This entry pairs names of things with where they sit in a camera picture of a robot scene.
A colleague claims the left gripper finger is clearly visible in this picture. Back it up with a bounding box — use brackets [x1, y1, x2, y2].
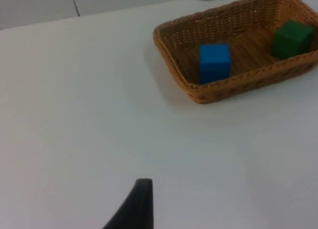
[102, 178, 155, 229]

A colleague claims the blue cube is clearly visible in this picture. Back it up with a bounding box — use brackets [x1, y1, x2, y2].
[199, 43, 232, 85]

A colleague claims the brown wicker basket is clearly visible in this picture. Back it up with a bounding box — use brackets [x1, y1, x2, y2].
[153, 0, 318, 105]

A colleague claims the green cube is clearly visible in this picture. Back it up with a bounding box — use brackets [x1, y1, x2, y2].
[270, 19, 315, 60]

